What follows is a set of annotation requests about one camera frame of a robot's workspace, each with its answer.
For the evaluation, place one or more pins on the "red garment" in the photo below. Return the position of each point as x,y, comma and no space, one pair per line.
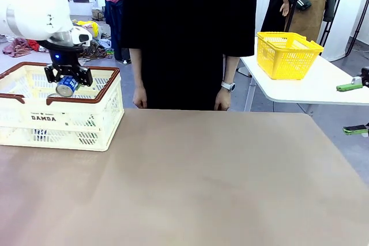
33,45

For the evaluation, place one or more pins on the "person torso black shirt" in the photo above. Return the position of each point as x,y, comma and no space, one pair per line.
190,41

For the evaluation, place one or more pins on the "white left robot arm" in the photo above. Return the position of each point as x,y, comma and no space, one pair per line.
34,7

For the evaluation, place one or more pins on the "person left hand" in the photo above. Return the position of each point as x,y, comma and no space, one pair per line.
222,100

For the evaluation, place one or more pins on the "maroon patterned garment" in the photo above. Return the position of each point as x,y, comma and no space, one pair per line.
15,48

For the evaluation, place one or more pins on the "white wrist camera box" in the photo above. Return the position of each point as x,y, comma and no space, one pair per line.
82,38

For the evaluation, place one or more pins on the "white side table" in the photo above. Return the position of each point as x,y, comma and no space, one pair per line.
317,87

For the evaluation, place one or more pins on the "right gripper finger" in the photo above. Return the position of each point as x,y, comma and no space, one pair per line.
347,87
356,129

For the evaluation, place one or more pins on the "person right hand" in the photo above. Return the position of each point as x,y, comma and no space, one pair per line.
140,97

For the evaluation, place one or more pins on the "black rack poles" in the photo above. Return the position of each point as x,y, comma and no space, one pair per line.
331,7

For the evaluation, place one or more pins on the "person left forearm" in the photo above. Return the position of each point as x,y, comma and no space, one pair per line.
230,68

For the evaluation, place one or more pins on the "yellow plastic basket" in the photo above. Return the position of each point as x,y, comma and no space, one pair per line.
288,61

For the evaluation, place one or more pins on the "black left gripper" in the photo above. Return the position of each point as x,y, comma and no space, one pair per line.
63,56

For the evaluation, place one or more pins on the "person right forearm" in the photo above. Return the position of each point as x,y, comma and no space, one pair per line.
138,67

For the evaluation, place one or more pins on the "silver wristwatch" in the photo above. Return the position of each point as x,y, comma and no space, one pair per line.
229,86

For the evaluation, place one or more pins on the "black tripod leg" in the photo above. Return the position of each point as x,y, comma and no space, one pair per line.
360,12

